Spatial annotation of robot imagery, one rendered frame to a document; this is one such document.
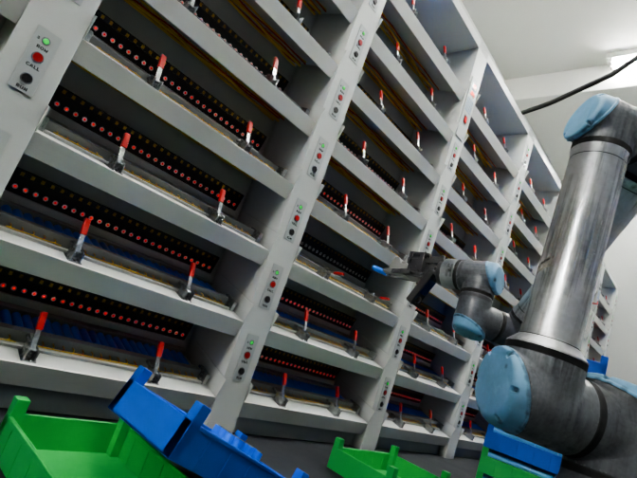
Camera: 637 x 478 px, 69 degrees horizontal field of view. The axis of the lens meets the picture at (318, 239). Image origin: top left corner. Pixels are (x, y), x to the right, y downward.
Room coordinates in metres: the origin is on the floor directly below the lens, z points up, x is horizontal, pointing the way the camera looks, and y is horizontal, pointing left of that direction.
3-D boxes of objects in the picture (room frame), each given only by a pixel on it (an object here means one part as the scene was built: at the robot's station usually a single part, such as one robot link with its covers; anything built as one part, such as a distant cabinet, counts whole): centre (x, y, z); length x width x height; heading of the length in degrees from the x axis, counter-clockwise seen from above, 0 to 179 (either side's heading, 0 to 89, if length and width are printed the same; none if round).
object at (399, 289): (1.82, -0.34, 0.87); 0.20 x 0.09 x 1.73; 45
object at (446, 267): (1.34, -0.41, 0.62); 0.10 x 0.05 x 0.09; 135
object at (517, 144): (2.32, -0.84, 0.87); 0.20 x 0.09 x 1.73; 45
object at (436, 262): (1.40, -0.35, 0.62); 0.12 x 0.08 x 0.09; 45
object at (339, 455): (1.36, -0.40, 0.04); 0.30 x 0.20 x 0.08; 133
